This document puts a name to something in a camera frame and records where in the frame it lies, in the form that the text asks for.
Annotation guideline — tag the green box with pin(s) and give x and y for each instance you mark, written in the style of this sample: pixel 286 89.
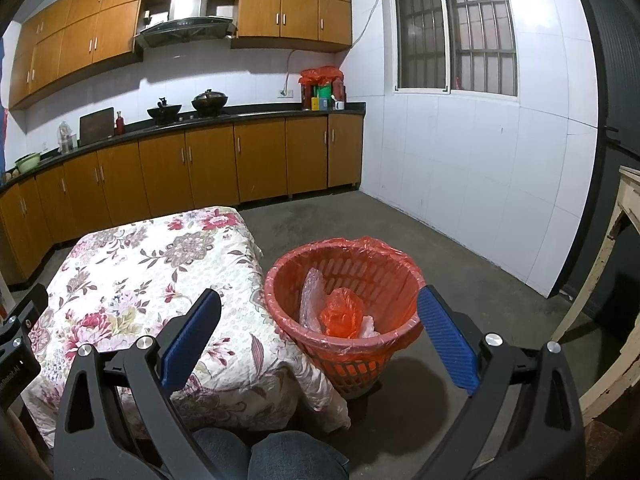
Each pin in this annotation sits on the green box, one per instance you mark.
pixel 324 96

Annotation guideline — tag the red plastic bag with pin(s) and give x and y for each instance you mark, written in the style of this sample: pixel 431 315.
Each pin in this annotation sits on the red plastic bag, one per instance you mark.
pixel 342 315

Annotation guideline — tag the wooden kitchen cabinets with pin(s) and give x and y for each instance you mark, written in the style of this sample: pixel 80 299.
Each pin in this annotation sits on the wooden kitchen cabinets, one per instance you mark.
pixel 210 160
pixel 280 10

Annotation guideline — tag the knees in blue jeans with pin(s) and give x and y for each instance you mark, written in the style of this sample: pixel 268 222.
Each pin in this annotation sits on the knees in blue jeans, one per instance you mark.
pixel 300 460

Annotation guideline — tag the wooden upper kitchen cabinets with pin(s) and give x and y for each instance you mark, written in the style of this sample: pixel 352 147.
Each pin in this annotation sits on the wooden upper kitchen cabinets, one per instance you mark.
pixel 280 10

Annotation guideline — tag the barred window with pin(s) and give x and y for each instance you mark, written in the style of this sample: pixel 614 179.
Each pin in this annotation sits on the barred window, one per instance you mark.
pixel 455 25

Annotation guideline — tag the steel range hood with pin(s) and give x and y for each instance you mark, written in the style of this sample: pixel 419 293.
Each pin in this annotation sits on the steel range hood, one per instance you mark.
pixel 187 5

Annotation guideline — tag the green pot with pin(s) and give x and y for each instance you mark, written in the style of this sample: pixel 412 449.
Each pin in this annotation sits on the green pot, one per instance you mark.
pixel 27 162

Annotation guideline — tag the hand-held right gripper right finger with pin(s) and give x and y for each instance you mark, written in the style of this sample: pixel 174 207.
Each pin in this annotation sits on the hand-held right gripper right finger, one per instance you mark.
pixel 445 340

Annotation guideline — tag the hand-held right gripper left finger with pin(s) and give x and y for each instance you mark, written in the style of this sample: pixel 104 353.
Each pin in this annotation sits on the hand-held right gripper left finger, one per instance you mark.
pixel 190 345

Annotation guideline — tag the wooden lower kitchen cabinets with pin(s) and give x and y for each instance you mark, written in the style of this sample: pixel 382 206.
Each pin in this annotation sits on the wooden lower kitchen cabinets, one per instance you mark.
pixel 210 160

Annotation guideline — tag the dark grey door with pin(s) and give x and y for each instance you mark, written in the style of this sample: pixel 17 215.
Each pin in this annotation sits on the dark grey door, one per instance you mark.
pixel 615 85

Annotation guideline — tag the red bottle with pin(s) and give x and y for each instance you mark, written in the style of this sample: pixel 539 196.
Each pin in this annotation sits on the red bottle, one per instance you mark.
pixel 120 124

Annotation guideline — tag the black wok with lid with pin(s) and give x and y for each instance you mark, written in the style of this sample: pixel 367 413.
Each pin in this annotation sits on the black wok with lid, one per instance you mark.
pixel 210 101

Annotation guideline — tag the red bag on boxes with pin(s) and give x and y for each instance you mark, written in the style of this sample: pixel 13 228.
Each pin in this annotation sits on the red bag on boxes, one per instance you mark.
pixel 320 74

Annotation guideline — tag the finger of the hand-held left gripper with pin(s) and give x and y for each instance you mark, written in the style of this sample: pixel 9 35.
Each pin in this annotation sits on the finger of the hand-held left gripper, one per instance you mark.
pixel 27 310

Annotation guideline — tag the cream wooden furniture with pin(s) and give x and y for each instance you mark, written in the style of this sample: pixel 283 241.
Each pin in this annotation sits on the cream wooden furniture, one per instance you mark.
pixel 607 280

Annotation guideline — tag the white plastic scrap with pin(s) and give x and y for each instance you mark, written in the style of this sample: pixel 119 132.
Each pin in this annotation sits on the white plastic scrap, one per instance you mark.
pixel 371 327

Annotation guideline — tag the clear plastic bag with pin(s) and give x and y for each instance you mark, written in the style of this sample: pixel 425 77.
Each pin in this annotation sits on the clear plastic bag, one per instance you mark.
pixel 312 300

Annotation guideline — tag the red plastic waste basket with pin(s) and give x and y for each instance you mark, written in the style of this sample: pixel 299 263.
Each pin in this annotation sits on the red plastic waste basket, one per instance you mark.
pixel 360 370

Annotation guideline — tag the floral blanket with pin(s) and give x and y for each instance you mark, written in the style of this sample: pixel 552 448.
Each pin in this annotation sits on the floral blanket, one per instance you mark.
pixel 150 270

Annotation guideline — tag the white wall socket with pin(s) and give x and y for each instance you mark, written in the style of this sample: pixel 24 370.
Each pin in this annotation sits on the white wall socket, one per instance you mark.
pixel 286 92

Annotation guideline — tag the brown cutting board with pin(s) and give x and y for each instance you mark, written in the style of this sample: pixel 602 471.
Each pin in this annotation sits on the brown cutting board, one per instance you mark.
pixel 97 127

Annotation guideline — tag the person's left leg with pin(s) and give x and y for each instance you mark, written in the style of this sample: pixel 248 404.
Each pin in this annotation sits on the person's left leg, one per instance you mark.
pixel 220 455

